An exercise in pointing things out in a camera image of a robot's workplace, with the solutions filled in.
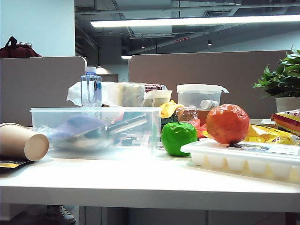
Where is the green toy apple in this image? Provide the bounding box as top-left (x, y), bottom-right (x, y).
top-left (161, 121), bottom-right (198, 157)

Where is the dark green small box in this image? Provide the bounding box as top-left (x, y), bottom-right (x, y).
top-left (161, 115), bottom-right (178, 125)

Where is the yellow crumpled cloth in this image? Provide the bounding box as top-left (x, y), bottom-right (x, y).
top-left (158, 100), bottom-right (185, 118)

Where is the purple cloth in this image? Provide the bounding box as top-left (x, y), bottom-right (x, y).
top-left (56, 114), bottom-right (111, 139)

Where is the green leafy plant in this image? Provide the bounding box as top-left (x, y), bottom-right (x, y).
top-left (253, 45), bottom-right (300, 98)

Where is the white plastic bag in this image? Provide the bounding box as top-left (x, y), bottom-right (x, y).
top-left (66, 81), bottom-right (146, 108)

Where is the small white pill bottle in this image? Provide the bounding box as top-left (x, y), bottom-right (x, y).
top-left (200, 99), bottom-right (220, 110)

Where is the long ceiling light strip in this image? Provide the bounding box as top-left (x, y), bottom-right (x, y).
top-left (90, 14), bottom-right (300, 27)

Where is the white plastic cup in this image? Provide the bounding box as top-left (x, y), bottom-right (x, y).
top-left (142, 90), bottom-right (173, 108)

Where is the red yellow striped snack bag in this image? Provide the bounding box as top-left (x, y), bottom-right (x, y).
top-left (270, 109), bottom-right (300, 136)

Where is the wide grey desk partition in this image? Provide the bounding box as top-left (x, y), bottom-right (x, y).
top-left (128, 50), bottom-right (300, 120)

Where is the transparent plastic storage box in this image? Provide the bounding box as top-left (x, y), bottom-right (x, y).
top-left (30, 107), bottom-right (163, 158)

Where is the white sneaker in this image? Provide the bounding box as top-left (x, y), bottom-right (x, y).
top-left (46, 205), bottom-right (77, 224)

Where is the round clear lidded container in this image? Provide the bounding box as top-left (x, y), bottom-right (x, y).
top-left (176, 84), bottom-right (229, 111)

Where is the white plant pot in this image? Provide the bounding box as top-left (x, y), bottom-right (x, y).
top-left (275, 97), bottom-right (300, 113)

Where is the white ice cube tray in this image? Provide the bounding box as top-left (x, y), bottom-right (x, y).
top-left (180, 138), bottom-right (300, 185)

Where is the red white printed carton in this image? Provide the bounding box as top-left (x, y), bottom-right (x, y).
top-left (144, 84), bottom-right (167, 93)

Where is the black yellow flat packet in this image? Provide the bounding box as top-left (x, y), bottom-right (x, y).
top-left (0, 156), bottom-right (31, 169)

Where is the dark red backpack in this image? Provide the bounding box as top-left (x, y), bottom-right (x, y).
top-left (0, 36), bottom-right (43, 58)

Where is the red flat packet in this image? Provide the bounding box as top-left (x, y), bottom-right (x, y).
top-left (195, 118), bottom-right (210, 138)

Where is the clear plastic water bottle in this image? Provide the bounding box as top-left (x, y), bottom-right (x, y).
top-left (80, 66), bottom-right (103, 108)

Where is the clear wrapped brown snack pack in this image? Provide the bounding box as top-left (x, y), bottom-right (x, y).
top-left (175, 105), bottom-right (199, 124)

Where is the brown paper cup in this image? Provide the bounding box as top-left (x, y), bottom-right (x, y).
top-left (0, 122), bottom-right (50, 162)

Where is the small grey desk partition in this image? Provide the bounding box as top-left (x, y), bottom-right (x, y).
top-left (0, 56), bottom-right (88, 127)

